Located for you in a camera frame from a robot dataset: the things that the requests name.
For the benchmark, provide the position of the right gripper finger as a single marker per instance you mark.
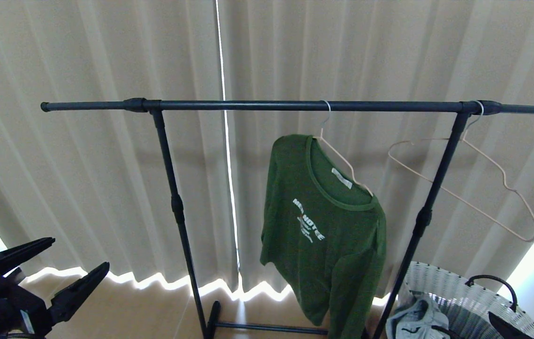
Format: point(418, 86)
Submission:
point(507, 329)

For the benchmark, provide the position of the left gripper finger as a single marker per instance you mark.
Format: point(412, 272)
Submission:
point(74, 296)
point(17, 259)

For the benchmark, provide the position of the pale grey shorts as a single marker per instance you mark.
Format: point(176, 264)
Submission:
point(417, 320)

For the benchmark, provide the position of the pink clothes hanger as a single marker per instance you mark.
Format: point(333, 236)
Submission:
point(347, 167)
point(507, 184)

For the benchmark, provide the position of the green long-sleeved shirt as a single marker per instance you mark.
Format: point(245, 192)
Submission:
point(323, 245)

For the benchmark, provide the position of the white laundry basket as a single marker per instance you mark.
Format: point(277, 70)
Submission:
point(460, 287)

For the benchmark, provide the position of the black clothes rack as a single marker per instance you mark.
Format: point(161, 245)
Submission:
point(248, 105)

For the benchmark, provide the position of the beige curtain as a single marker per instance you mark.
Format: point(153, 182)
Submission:
point(83, 188)

